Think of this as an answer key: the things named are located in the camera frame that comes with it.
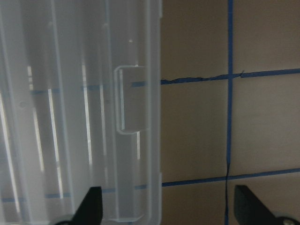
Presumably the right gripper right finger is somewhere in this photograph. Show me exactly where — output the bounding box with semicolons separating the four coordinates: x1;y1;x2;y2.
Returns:
234;185;300;225

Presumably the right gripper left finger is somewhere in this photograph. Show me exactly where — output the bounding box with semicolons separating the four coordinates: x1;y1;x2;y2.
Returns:
55;187;103;225

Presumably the clear plastic box lid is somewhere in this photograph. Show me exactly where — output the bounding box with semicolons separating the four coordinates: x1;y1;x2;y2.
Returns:
0;0;162;225

